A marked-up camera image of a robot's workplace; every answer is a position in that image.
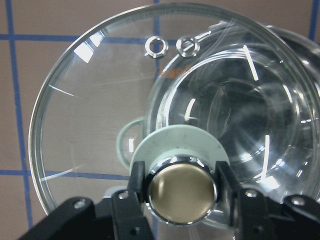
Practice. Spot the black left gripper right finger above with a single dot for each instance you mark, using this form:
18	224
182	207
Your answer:
245	208

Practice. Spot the glass pot lid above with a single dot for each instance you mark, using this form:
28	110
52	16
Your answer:
101	83

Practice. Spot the pale green cooking pot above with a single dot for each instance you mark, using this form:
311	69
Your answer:
240	90

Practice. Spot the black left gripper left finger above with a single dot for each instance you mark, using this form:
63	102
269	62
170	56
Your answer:
129	222

